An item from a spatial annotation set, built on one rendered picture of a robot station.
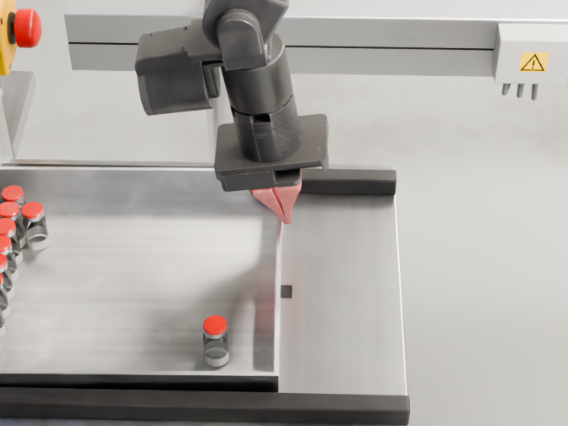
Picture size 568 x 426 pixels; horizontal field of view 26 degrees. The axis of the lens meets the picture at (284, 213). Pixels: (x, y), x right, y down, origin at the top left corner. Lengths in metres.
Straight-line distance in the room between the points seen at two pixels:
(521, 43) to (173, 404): 1.17
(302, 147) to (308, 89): 1.70
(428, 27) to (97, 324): 1.09
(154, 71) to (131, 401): 0.28
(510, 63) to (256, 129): 1.06
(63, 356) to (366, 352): 0.27
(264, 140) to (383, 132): 1.62
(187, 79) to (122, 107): 1.72
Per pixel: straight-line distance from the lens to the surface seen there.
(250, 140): 1.08
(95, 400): 1.06
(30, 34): 1.27
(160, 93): 1.05
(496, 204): 2.55
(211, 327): 1.06
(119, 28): 2.10
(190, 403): 1.04
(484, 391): 2.22
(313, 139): 1.11
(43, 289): 1.17
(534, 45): 2.06
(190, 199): 1.24
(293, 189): 1.11
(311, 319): 1.13
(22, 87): 1.41
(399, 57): 2.11
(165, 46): 1.05
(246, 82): 1.04
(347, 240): 1.20
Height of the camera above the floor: 1.73
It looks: 44 degrees down
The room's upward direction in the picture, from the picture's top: straight up
